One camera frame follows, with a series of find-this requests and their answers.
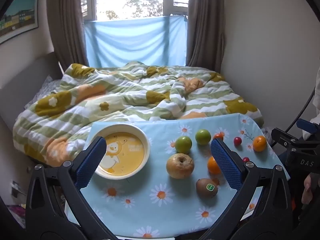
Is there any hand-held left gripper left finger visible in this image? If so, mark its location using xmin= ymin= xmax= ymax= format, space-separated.
xmin=25 ymin=136 xmax=118 ymax=240

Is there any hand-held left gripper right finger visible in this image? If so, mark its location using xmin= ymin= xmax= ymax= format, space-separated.
xmin=200 ymin=138 xmax=293 ymax=240

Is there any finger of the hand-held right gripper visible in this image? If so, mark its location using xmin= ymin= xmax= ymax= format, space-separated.
xmin=271 ymin=128 xmax=300 ymax=152
xmin=297 ymin=119 xmax=320 ymax=133

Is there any large orange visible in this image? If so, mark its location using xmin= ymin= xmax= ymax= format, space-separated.
xmin=207 ymin=156 xmax=222 ymax=175
xmin=253 ymin=135 xmax=267 ymax=152

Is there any kiwi with green sticker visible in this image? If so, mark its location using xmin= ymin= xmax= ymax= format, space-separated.
xmin=196 ymin=178 xmax=218 ymax=199

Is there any cream bowl with duck print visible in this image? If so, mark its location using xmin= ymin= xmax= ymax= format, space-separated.
xmin=89 ymin=124 xmax=151 ymax=180

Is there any brownish wrinkled apple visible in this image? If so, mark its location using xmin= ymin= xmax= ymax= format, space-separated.
xmin=166 ymin=153 xmax=195 ymax=179

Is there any person's right hand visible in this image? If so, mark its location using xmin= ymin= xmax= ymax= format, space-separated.
xmin=301 ymin=174 xmax=313 ymax=205

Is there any green plum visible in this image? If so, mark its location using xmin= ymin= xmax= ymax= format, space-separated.
xmin=195 ymin=129 xmax=212 ymax=146
xmin=175 ymin=136 xmax=192 ymax=154

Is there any green striped floral blanket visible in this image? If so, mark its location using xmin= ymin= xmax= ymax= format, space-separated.
xmin=12 ymin=60 xmax=264 ymax=167

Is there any blue daisy print tablecloth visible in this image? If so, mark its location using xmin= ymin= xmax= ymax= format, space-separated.
xmin=65 ymin=114 xmax=290 ymax=238

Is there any grey patterned bed sheet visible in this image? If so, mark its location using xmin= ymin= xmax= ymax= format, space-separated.
xmin=30 ymin=76 xmax=62 ymax=105

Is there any grey bed headboard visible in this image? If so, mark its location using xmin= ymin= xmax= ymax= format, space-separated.
xmin=0 ymin=52 xmax=63 ymax=120

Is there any light blue window cloth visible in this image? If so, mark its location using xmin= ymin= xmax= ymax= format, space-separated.
xmin=84 ymin=15 xmax=188 ymax=68

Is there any brown curtain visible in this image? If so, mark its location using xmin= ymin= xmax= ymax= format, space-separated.
xmin=46 ymin=0 xmax=89 ymax=72
xmin=185 ymin=0 xmax=225 ymax=73

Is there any window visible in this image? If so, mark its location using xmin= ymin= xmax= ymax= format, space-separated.
xmin=80 ymin=0 xmax=189 ymax=22

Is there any black cable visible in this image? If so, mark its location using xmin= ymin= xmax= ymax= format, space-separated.
xmin=271 ymin=87 xmax=317 ymax=147

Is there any framed wall picture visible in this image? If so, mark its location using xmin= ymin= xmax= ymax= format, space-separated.
xmin=0 ymin=0 xmax=39 ymax=45

